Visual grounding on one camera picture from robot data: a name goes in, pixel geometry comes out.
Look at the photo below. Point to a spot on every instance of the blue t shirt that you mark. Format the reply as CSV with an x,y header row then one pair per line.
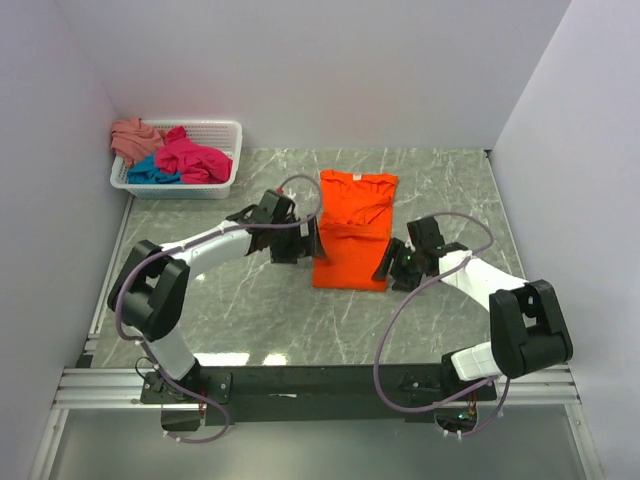
x,y
146,172

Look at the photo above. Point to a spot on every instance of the salmon pink t shirt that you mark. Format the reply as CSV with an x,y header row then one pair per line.
x,y
133,140

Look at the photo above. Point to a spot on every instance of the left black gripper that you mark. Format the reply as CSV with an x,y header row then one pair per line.
x,y
299,248

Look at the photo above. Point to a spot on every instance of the magenta t shirt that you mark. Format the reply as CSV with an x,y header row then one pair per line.
x,y
194,163

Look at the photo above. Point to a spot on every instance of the black base beam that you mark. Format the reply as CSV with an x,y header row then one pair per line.
x,y
339,392

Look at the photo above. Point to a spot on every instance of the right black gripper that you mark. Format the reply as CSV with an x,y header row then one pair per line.
x,y
396,249

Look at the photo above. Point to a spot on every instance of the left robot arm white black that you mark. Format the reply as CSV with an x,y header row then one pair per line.
x,y
148,295

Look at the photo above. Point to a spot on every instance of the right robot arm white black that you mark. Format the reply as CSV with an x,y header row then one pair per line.
x,y
528,331

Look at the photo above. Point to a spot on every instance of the orange t shirt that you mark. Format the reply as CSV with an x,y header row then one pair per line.
x,y
355,228

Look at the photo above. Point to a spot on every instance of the aluminium frame rail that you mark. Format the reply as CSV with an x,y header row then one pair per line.
x,y
85,388

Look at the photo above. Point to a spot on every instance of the white plastic laundry basket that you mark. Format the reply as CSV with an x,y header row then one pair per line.
x,y
224,135

